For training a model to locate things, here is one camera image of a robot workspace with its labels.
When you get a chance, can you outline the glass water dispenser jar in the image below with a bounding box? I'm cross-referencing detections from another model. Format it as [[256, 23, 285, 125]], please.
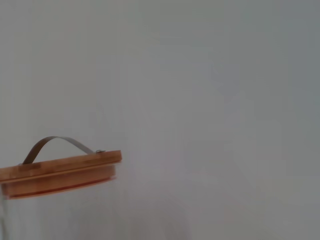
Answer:
[[0, 174, 119, 240]]

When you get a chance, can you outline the wooden lid with metal handle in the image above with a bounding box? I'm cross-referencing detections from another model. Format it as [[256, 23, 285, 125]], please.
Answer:
[[0, 135, 123, 200]]

